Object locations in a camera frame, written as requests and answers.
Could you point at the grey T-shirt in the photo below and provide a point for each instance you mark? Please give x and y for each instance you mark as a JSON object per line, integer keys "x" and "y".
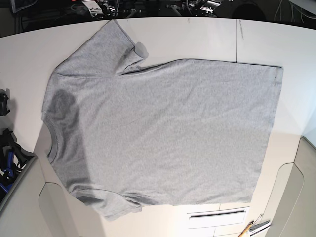
{"x": 186, "y": 132}

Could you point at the black and blue equipment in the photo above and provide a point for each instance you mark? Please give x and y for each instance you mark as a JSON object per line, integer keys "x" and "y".
{"x": 13, "y": 159}

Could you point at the black device at left edge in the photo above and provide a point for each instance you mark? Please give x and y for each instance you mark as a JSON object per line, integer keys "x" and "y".
{"x": 4, "y": 98}

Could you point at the white cable slot plate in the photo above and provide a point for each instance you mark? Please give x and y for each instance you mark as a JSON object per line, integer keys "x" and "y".
{"x": 219, "y": 218}

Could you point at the wooden handled tool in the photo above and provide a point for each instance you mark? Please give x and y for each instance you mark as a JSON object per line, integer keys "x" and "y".
{"x": 250, "y": 224}

